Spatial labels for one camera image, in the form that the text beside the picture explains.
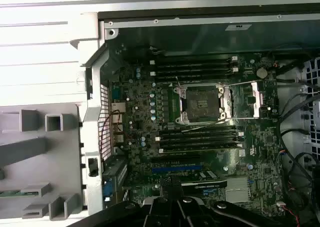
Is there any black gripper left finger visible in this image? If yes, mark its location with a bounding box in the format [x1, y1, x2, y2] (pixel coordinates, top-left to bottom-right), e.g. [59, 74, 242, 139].
[67, 177, 176, 227]

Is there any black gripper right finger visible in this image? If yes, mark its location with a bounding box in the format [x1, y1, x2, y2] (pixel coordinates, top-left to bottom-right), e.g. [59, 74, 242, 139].
[173, 177, 285, 227]

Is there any CPU socket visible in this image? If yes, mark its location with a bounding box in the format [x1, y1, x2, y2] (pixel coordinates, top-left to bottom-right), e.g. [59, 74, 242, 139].
[173, 83, 227, 125]

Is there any black graphics card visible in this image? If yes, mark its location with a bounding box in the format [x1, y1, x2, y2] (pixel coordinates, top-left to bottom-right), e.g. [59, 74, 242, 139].
[179, 169, 229, 191]

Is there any silver chipset heatsink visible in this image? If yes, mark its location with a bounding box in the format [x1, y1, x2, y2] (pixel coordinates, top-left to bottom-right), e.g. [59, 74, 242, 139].
[224, 176, 252, 204]

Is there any black RAM slot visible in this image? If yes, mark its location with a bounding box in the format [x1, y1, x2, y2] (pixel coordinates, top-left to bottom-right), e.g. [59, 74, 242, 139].
[154, 131, 245, 142]
[154, 74, 232, 82]
[158, 144, 245, 155]
[149, 68, 240, 76]
[149, 56, 240, 64]
[156, 63, 233, 69]
[158, 125, 238, 135]
[159, 138, 238, 148]

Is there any grey parts rack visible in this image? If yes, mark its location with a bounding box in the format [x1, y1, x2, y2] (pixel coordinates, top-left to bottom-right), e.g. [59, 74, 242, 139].
[0, 103, 85, 222]

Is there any black open PC case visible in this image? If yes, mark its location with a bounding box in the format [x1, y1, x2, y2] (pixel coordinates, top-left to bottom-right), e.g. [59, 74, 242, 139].
[79, 2, 320, 227]

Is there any green motherboard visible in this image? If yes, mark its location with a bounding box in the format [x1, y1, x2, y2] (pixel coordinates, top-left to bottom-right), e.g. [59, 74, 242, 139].
[109, 49, 287, 214]

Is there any green RAM stick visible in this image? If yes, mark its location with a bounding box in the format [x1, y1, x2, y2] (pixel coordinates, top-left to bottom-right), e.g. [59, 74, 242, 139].
[0, 189, 25, 198]

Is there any round coin battery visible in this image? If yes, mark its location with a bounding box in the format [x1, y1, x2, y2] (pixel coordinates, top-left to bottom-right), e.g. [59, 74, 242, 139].
[256, 66, 268, 79]

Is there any silver drive cage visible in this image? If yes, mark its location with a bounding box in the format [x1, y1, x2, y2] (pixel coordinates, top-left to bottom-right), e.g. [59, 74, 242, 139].
[298, 56, 320, 163]

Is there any white sticker label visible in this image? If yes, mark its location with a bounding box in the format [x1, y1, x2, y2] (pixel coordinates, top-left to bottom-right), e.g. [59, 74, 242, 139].
[231, 23, 253, 32]

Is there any black cable bundle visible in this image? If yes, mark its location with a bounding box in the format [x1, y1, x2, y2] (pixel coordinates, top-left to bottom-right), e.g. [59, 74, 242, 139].
[277, 50, 320, 227]

